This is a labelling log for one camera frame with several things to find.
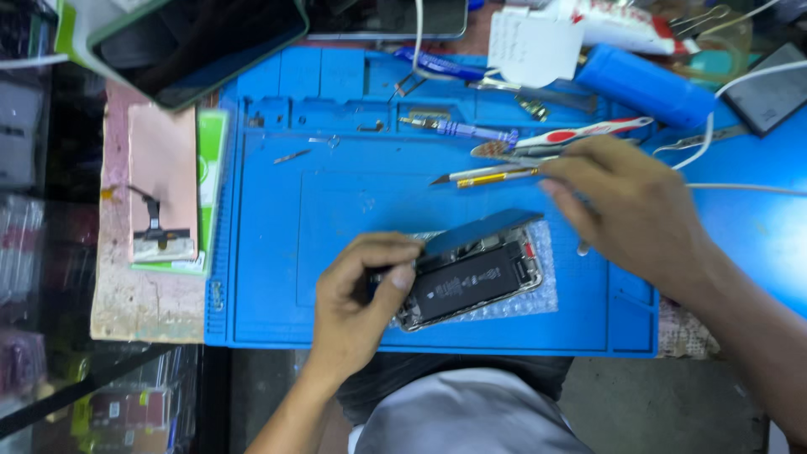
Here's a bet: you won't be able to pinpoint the thin white cable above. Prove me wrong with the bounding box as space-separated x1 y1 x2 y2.
411 0 505 83

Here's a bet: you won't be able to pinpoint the white green carton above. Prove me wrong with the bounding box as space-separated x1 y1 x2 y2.
53 0 166 71

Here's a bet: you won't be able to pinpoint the silver craft knife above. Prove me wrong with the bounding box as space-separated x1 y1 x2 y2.
429 163 544 186

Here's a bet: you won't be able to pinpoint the red white pliers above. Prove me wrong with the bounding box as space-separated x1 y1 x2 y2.
512 116 655 160

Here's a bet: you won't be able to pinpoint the dark grey box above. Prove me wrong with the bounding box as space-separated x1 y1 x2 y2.
720 42 807 137

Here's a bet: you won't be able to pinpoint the dark phone in green case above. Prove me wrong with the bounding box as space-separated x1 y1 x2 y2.
87 0 310 112

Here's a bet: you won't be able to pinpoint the long steel tweezers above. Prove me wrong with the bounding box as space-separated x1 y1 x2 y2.
468 77 598 116

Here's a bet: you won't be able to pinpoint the person's left hand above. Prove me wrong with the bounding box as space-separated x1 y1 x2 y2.
312 231 426 387

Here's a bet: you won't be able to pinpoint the bubble wrap sheet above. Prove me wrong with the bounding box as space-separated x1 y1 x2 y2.
386 221 561 330

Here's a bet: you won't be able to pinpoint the green white flat box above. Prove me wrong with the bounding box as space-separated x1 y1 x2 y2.
130 108 229 277

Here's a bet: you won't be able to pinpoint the smartphone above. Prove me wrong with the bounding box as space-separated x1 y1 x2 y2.
372 210 547 333

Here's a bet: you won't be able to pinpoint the person's right hand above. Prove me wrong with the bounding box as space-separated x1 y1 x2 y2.
539 134 718 298

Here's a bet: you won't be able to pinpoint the blue cylinder device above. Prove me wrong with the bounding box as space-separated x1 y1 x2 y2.
574 43 717 131

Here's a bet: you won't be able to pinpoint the white red tube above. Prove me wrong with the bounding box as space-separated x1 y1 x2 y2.
547 0 702 57

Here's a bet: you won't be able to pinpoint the gold metal bracket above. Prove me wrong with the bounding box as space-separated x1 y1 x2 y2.
514 95 551 123

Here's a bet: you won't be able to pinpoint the glass display case with goods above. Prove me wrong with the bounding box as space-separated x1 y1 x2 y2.
0 60 212 454

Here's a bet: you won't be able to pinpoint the pink replacement display panel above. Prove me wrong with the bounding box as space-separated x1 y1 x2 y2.
127 103 200 264

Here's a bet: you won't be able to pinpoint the yellow handled tool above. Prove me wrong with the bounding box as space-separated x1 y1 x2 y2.
456 168 541 189

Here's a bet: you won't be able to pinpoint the silver-edged phone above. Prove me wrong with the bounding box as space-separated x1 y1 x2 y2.
306 0 469 41

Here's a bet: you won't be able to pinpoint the blue silicone repair mat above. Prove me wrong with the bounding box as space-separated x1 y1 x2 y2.
203 45 660 359

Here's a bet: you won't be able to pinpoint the purple precision screwdriver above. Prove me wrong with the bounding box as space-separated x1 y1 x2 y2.
398 115 520 145

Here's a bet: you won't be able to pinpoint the white paper note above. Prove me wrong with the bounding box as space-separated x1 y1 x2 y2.
487 8 586 89

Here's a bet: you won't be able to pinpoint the thin metal tool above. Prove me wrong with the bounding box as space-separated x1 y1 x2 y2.
572 192 593 257

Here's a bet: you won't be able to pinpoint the blue pen-shaped screwdriver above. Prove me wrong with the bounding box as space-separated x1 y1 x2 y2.
393 47 488 82

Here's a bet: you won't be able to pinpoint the person's grey shirt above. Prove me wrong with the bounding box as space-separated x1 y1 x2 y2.
348 367 595 454

